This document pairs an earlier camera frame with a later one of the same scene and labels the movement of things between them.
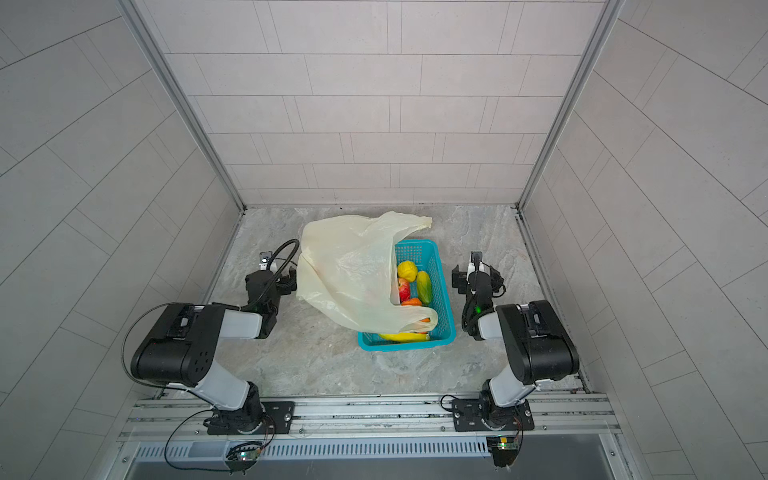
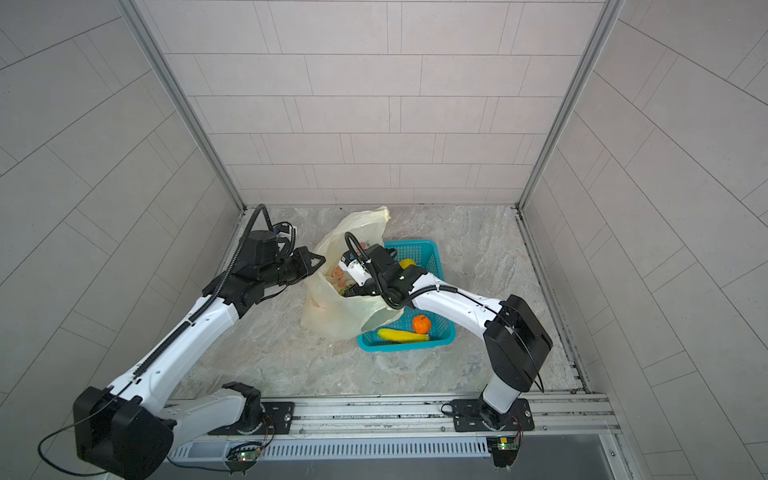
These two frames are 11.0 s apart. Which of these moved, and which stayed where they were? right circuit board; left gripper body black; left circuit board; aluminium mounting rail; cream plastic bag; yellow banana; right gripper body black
Moved: cream plastic bag; right gripper body black; left gripper body black
Stayed: yellow banana; left circuit board; aluminium mounting rail; right circuit board
